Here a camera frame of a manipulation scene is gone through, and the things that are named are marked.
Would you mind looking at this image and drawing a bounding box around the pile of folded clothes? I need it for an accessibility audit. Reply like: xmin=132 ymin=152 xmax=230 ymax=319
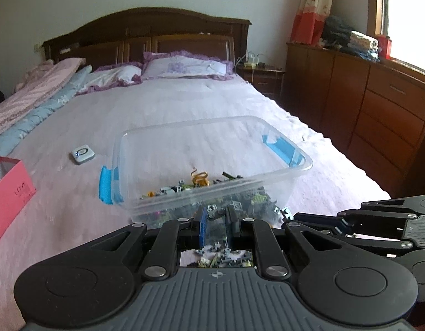
xmin=320 ymin=15 xmax=381 ymax=63

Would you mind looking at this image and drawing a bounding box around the dark toy brick heap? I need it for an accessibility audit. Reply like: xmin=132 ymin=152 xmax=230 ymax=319
xmin=134 ymin=170 xmax=293 ymax=230

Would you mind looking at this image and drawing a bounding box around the window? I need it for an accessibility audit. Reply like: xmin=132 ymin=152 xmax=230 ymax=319
xmin=367 ymin=0 xmax=425 ymax=81

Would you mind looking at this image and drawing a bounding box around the clear plastic storage container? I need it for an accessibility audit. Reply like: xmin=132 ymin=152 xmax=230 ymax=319
xmin=98 ymin=115 xmax=314 ymax=230

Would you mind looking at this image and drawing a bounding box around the wooden nightstand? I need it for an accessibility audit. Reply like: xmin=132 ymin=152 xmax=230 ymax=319
xmin=235 ymin=63 xmax=286 ymax=101

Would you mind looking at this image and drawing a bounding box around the pink cardboard box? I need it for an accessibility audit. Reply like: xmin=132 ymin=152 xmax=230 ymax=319
xmin=0 ymin=156 xmax=37 ymax=251

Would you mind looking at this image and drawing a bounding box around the pile of toy bricks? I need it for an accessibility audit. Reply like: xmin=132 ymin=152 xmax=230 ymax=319
xmin=179 ymin=219 xmax=255 ymax=268

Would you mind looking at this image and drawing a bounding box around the gold toy piece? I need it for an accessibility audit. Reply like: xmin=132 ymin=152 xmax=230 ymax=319
xmin=189 ymin=168 xmax=210 ymax=188

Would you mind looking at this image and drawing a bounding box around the small white device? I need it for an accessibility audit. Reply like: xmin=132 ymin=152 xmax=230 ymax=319
xmin=69 ymin=144 xmax=96 ymax=165

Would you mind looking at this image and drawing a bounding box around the red box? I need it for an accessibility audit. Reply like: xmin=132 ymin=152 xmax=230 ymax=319
xmin=376 ymin=34 xmax=393 ymax=60

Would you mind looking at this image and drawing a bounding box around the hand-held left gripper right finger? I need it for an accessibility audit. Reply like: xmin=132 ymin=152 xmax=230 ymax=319
xmin=225 ymin=206 xmax=341 ymax=280

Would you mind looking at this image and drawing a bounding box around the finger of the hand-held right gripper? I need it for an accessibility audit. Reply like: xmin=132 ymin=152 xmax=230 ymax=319
xmin=282 ymin=213 xmax=412 ymax=254
xmin=337 ymin=195 xmax=425 ymax=222

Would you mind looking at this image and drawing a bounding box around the wooden dresser cabinet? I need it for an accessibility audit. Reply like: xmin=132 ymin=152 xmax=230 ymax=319
xmin=281 ymin=41 xmax=425 ymax=199

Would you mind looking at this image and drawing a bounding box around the dark wooden headboard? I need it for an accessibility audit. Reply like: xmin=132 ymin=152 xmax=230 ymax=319
xmin=42 ymin=7 xmax=253 ymax=77

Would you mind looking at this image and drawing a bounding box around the red and floral curtain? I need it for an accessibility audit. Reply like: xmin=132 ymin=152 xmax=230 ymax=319
xmin=290 ymin=0 xmax=336 ymax=46

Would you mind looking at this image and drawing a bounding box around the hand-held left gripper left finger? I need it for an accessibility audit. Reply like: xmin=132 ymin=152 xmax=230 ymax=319
xmin=68 ymin=207 xmax=209 ymax=280

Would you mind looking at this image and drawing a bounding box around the small purple-frilled white pillow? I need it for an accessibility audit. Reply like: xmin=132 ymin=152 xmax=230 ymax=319
xmin=76 ymin=62 xmax=144 ymax=96

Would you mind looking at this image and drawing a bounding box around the large purple-frilled white pillow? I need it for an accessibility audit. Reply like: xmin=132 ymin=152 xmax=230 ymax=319
xmin=142 ymin=50 xmax=236 ymax=81

